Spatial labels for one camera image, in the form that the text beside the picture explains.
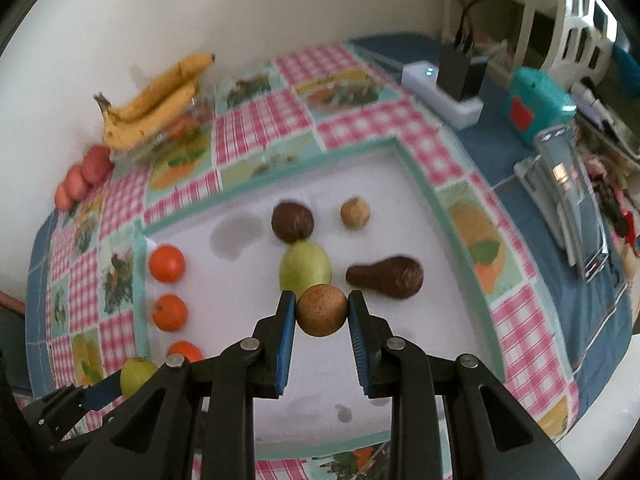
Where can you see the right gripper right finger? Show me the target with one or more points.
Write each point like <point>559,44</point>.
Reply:
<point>369,334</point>

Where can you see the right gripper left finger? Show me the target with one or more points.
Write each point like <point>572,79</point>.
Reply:
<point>275,334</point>

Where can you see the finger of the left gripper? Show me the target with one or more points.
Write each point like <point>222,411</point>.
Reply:
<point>101,394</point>

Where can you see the small green pear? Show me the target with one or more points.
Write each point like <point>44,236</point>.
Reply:
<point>134,374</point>

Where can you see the brown speckled round fruit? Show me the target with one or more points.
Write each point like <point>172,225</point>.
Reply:
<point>321,310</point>

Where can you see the dark brown avocado pear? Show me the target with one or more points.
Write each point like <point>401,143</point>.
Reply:
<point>398,277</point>

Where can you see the orange tangerine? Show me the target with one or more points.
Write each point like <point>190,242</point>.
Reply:
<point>167,264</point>
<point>170,313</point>
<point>184,348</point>

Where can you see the dark brown round fruit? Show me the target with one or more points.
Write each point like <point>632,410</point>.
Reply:
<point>291,222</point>

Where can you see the small brown round fruit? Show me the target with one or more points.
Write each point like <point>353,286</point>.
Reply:
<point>355,213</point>

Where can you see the white teal-rimmed tray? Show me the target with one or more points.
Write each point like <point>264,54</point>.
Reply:
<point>232,281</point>

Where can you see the small pale red apple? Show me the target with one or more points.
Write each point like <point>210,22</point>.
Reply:
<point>62,200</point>

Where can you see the clear plastic fruit tray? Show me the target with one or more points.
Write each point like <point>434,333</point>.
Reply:
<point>170,137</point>

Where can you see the middle red apple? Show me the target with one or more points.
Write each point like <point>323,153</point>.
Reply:
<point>75,184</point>

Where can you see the large red apple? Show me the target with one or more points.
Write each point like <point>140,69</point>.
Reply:
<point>96,164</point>

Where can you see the pink checkered fruit tablecloth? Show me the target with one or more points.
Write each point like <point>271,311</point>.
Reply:
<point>86,285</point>

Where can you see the lower yellow banana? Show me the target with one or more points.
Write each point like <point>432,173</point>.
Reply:
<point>119,135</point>

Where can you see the yellow banana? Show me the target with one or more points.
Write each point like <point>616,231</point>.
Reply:
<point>119,135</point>
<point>165,85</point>

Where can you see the white power bank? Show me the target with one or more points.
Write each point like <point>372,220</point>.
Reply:
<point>420,78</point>

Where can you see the upper yellow banana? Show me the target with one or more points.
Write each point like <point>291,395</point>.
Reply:
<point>165,85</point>

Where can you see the black charger block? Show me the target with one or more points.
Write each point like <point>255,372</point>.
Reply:
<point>460,74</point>

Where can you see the teal box red label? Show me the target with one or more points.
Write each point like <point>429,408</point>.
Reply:
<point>535,103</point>

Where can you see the white plastic chair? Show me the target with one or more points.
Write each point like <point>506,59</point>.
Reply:
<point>582,39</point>

